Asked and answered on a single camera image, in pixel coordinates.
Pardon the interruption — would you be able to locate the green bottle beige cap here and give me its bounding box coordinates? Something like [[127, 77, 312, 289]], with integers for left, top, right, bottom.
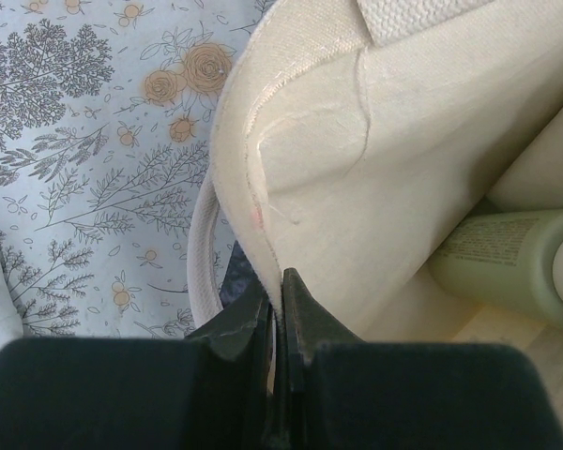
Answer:
[[428, 209, 563, 329]]

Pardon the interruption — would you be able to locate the floral patterned table mat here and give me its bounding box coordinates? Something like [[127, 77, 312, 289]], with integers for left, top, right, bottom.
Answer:
[[0, 0, 270, 338]]

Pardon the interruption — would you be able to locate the beige canvas tote bag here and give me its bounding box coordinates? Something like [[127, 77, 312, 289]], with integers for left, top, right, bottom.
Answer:
[[187, 1, 563, 340]]

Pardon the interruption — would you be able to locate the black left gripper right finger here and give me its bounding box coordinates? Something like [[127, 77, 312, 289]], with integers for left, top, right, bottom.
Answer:
[[282, 269, 563, 449]]

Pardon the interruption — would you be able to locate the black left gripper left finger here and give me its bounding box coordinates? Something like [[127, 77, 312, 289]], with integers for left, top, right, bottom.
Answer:
[[0, 282, 271, 449]]

